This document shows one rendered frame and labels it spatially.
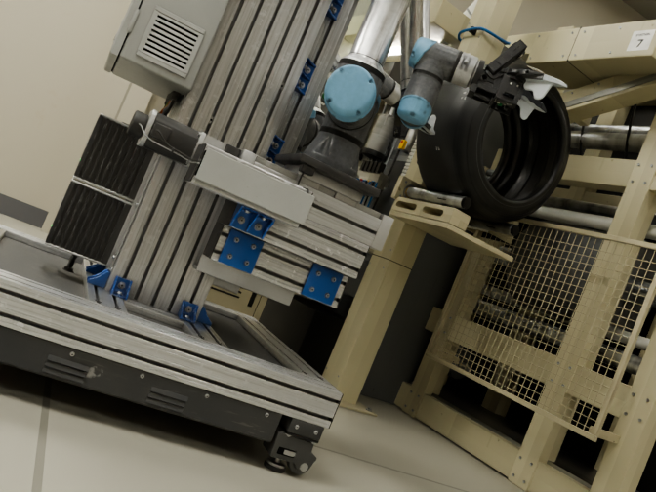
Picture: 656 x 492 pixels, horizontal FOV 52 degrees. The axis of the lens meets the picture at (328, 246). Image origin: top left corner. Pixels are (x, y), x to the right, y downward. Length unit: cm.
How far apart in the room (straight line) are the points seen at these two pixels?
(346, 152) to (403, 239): 117
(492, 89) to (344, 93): 34
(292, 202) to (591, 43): 175
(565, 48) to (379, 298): 127
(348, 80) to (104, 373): 83
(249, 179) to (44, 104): 349
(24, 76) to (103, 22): 62
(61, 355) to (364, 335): 156
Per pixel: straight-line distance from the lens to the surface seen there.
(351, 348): 280
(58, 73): 490
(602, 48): 291
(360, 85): 157
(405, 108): 160
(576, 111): 305
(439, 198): 257
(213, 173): 147
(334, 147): 168
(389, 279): 280
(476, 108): 249
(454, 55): 164
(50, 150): 487
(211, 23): 177
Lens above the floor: 49
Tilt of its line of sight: 2 degrees up
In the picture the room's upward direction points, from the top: 23 degrees clockwise
